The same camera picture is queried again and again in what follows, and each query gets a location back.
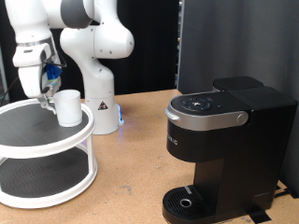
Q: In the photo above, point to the black tape strip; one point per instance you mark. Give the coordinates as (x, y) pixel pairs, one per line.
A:
(260, 214)
(285, 193)

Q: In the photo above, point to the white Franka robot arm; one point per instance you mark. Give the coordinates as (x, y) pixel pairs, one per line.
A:
(99, 40)

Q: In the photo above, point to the white two-tier turntable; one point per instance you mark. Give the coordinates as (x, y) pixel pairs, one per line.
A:
(46, 149)

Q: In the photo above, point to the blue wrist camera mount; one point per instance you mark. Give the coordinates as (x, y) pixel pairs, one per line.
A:
(53, 73)

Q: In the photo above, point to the black Keurig coffee machine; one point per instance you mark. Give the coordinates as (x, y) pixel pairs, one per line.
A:
(243, 155)

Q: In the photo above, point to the white plastic mug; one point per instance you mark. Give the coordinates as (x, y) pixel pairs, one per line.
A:
(70, 109)

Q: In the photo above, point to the black Keurig drip tray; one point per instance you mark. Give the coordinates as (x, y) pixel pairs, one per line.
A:
(174, 202)

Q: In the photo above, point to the grey metal frame post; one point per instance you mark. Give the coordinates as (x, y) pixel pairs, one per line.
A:
(180, 37)
(2, 74)

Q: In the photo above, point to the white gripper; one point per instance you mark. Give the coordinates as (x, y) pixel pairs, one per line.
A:
(29, 81)

